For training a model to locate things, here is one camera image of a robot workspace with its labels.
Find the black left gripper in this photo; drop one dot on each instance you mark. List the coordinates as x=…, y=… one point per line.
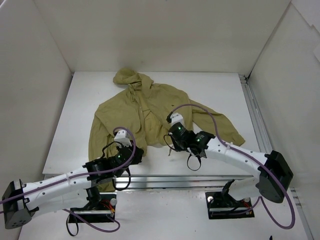
x=136, y=153

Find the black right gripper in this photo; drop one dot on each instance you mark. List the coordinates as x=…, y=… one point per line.
x=173, y=138

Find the olive yellow hooded jacket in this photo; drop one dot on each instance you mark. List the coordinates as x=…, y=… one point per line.
x=143, y=108

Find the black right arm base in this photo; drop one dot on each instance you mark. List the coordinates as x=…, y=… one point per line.
x=221, y=207

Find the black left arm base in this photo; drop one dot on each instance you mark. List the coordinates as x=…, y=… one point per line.
x=102, y=212

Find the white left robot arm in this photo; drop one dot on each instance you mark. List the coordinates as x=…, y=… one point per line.
x=77, y=189

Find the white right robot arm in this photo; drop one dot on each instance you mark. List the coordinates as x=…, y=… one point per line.
x=271, y=174

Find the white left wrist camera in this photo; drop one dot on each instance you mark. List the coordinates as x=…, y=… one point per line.
x=121, y=137

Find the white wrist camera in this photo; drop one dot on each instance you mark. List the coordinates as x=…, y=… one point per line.
x=121, y=137
x=174, y=118

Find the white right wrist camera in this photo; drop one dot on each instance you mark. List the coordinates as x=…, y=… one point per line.
x=174, y=118

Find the aluminium front rail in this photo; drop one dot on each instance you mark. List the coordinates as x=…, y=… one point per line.
x=175, y=182

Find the aluminium rail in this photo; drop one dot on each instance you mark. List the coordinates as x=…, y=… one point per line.
x=175, y=182
x=264, y=142

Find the aluminium right side rail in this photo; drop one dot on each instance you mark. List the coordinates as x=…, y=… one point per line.
x=264, y=142

